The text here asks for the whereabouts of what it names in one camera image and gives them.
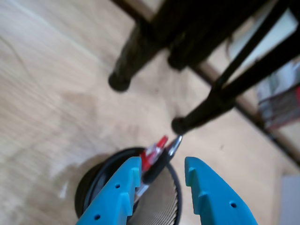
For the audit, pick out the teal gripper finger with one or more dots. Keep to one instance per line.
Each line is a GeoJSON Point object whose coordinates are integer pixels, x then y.
{"type": "Point", "coordinates": [218, 206]}
{"type": "Point", "coordinates": [110, 201]}

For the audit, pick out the red retractable pen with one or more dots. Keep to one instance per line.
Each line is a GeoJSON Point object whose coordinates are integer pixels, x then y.
{"type": "Point", "coordinates": [147, 161]}

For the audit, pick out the gray flat sheet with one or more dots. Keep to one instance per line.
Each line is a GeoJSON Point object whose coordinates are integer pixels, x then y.
{"type": "Point", "coordinates": [291, 201]}

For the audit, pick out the black camera tripod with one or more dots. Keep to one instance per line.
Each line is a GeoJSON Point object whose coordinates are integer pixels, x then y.
{"type": "Point", "coordinates": [140, 42]}

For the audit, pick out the black clip retractable pen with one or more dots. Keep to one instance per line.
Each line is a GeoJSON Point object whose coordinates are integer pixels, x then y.
{"type": "Point", "coordinates": [155, 168]}

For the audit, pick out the red and gray box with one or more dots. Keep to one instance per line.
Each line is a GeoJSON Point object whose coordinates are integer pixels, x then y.
{"type": "Point", "coordinates": [281, 105]}

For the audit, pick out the black mesh pen holder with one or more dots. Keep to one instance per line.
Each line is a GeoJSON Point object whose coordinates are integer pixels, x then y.
{"type": "Point", "coordinates": [159, 206]}

